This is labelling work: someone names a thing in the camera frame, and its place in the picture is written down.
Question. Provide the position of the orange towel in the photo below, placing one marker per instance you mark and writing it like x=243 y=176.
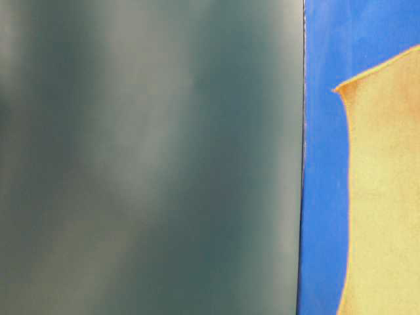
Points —
x=382 y=109

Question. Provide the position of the blue table cloth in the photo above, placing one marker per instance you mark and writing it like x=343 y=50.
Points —
x=341 y=40

